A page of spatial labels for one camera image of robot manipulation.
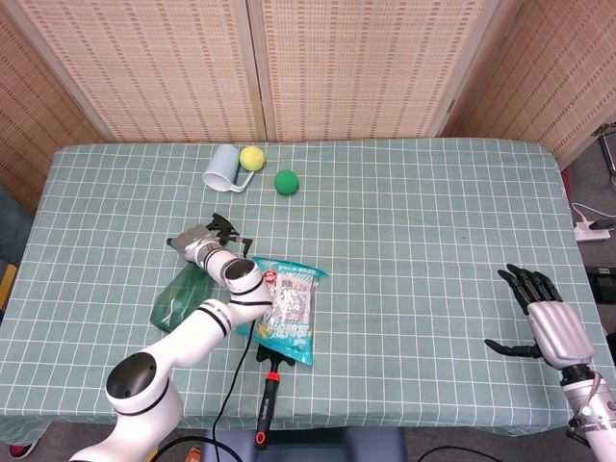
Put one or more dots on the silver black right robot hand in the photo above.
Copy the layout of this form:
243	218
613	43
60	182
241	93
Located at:
560	332

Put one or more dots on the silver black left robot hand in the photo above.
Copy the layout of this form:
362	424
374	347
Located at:
192	240

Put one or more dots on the green spray bottle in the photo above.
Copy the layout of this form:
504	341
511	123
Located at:
178	298

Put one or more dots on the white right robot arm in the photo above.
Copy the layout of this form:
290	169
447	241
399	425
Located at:
594	414

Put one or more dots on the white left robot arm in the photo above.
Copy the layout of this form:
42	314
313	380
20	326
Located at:
192	332

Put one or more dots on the black box on floor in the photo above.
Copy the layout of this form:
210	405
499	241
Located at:
604	286

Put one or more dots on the light blue plastic mug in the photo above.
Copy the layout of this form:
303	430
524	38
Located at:
220	166

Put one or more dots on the yellow foam ball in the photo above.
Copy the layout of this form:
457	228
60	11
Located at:
252	158

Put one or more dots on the white power strip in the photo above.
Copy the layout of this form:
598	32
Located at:
589	234

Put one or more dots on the green foam ball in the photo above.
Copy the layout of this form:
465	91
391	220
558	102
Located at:
287	182

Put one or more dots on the teal snack bag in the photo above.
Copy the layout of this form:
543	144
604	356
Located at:
293	308

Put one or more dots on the green checked tablecloth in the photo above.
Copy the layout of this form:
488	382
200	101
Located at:
409	264

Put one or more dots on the bamboo folding screen panel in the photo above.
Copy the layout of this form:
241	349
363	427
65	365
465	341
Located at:
544	82
361	72
29	120
154	72

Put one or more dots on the blue grey chair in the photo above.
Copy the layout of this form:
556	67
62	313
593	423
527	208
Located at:
12	221

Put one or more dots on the metal stand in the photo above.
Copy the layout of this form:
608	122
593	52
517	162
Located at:
607	149

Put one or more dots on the yellow floor tape strip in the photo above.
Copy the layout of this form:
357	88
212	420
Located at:
7	286

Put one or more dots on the orange box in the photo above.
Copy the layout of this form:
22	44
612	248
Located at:
195	454

